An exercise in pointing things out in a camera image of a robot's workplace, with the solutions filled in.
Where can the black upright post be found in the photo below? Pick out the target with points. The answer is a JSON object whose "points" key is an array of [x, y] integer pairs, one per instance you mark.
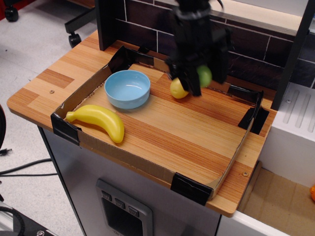
{"points": [[294, 54], [107, 13]]}

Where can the white toy sink counter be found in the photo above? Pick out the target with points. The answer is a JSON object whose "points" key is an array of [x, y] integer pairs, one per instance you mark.
{"points": [[289, 150]]}

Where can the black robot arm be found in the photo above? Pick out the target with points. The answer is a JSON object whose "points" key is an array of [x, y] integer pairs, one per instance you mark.
{"points": [[194, 5]]}

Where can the cardboard fence with black tape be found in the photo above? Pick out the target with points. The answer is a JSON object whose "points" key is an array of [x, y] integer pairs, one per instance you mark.
{"points": [[203, 148]]}

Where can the grey toy oven panel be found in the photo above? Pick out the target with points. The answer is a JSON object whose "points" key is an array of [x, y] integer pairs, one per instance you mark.
{"points": [[124, 215]]}

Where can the black caster wheel far left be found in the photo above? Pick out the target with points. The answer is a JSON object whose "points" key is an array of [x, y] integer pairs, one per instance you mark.
{"points": [[11, 14]]}

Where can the orange toy fruit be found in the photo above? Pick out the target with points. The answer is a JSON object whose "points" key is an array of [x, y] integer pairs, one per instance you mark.
{"points": [[312, 192]]}

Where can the black power plug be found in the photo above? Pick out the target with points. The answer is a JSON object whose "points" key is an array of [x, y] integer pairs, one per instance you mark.
{"points": [[4, 152]]}

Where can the yellow toy potato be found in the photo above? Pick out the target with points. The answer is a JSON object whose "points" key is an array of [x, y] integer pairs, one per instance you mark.
{"points": [[177, 90]]}

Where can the yellow plastic banana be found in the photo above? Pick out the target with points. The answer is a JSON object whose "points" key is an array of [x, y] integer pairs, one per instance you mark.
{"points": [[102, 117]]}

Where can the black upright post left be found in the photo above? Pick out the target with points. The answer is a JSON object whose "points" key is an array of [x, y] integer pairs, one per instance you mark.
{"points": [[107, 13]]}

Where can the wooden shelf board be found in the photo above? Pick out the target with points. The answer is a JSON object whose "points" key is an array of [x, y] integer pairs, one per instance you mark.
{"points": [[256, 16]]}

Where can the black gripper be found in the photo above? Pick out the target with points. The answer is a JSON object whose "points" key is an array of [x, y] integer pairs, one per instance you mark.
{"points": [[197, 42]]}

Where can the light blue bowl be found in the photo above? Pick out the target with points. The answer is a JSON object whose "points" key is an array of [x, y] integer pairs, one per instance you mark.
{"points": [[127, 89]]}

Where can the black upright post right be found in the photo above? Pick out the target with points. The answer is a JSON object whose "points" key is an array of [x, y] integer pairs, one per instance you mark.
{"points": [[294, 54]]}

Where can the green toy pear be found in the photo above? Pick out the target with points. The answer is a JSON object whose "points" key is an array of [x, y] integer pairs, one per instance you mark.
{"points": [[205, 75]]}

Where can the black base plate with screw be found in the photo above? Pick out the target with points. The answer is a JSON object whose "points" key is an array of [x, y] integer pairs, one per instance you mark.
{"points": [[14, 223]]}

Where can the black caster wheel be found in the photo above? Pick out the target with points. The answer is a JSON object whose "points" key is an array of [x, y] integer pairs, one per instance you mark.
{"points": [[74, 39], [11, 14]]}

